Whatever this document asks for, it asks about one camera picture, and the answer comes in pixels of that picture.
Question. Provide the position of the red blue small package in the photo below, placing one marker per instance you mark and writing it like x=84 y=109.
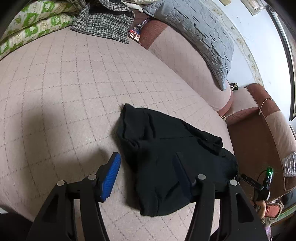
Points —
x=134 y=33

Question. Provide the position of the cream folded cloth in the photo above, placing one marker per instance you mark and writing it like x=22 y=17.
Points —
x=137 y=4

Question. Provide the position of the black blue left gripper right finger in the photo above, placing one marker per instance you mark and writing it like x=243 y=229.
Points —
x=238 y=218

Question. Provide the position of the pink rust square cushion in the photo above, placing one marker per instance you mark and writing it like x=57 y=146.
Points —
x=243 y=106

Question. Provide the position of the grey quilted pillow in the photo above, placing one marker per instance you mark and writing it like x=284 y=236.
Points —
x=200 y=27

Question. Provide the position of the black pants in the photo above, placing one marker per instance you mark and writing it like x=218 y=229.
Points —
x=150 y=140

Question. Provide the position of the pink and rust bolster pillow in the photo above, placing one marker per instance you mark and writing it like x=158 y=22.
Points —
x=180 y=55

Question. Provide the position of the black dark object at headboard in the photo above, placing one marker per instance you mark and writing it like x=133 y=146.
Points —
x=234 y=86

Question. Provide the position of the houndstooth black white coat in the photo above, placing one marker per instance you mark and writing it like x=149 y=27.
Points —
x=103 y=18

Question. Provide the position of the person right hand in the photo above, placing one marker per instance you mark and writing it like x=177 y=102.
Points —
x=262 y=208

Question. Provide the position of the green white patterned blanket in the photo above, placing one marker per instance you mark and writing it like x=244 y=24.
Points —
x=35 y=20

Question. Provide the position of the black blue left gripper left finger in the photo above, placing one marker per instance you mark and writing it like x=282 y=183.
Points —
x=56 y=218

